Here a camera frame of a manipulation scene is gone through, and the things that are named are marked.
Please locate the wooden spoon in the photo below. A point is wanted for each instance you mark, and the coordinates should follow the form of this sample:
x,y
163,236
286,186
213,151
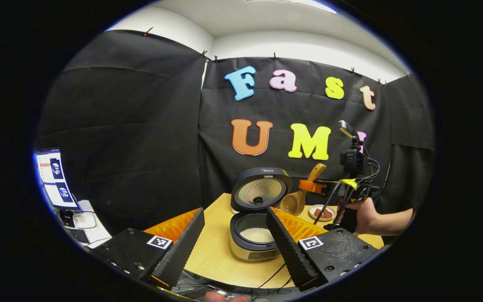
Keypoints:
x,y
294,203

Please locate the computer monitor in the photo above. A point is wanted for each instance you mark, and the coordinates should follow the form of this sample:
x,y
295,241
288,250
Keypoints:
x,y
55,176

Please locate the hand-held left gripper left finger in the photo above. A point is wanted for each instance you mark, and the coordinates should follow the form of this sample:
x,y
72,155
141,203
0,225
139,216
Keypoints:
x,y
178,251

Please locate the white round plate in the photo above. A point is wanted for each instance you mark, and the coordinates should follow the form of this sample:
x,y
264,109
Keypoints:
x,y
324,219

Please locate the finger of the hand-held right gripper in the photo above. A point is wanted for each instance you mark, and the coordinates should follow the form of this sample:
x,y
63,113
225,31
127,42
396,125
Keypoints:
x,y
312,186

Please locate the white side desk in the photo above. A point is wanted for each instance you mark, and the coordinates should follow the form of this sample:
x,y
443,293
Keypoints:
x,y
101,237

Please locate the row of black cloth clips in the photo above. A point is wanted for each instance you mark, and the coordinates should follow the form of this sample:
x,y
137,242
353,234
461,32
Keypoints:
x,y
274,55

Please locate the brown meat piece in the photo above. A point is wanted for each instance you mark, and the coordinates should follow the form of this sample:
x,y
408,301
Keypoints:
x,y
328,214
318,213

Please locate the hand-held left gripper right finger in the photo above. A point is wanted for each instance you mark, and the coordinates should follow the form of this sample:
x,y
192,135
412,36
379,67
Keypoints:
x,y
292,251

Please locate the dark grey rice cooker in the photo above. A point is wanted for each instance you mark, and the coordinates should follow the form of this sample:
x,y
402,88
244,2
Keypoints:
x,y
258,191

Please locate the white rice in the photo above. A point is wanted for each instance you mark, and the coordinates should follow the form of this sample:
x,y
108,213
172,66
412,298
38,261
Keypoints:
x,y
256,235

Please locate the black backdrop cloth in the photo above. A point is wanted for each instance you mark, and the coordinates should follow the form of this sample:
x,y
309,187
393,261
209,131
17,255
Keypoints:
x,y
141,126

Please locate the wide ceiling light panel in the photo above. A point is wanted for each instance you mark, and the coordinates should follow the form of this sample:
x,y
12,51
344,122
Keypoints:
x,y
317,5

